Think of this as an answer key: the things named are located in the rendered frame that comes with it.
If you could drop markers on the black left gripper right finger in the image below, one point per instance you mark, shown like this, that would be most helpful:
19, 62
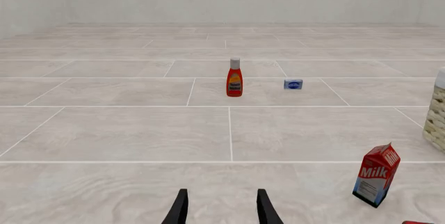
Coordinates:
266, 209

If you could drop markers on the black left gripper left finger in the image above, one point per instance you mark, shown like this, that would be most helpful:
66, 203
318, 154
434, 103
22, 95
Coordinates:
179, 209

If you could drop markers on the red milk carton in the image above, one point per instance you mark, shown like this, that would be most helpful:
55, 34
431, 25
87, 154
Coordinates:
375, 177

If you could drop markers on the cream woven basket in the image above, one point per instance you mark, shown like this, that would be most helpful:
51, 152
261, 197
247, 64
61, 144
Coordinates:
436, 114

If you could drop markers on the small blue printed box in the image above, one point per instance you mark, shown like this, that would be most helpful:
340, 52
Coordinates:
293, 84

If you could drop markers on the red sauce bottle grey cap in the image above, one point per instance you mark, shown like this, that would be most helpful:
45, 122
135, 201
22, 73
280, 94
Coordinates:
234, 81

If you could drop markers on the red can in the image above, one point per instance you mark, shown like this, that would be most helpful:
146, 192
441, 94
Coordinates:
417, 222

